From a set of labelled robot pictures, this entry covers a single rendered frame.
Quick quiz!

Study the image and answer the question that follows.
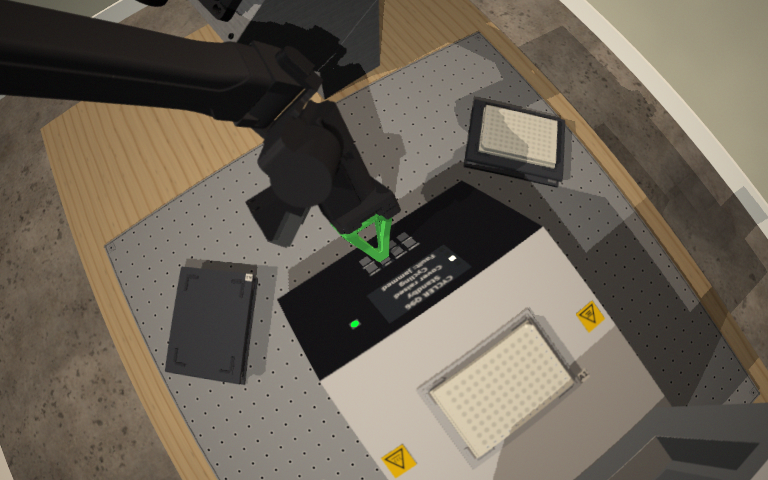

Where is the cream well plate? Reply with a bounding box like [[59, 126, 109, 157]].
[[478, 105, 557, 169]]

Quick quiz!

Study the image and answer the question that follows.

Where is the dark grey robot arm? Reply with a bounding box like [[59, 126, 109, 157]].
[[0, 0, 361, 248]]

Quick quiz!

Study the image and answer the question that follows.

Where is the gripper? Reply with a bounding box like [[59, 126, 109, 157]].
[[318, 144, 401, 262]]

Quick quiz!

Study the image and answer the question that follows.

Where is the white well pcr plate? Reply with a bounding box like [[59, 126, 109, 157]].
[[429, 320, 574, 458]]

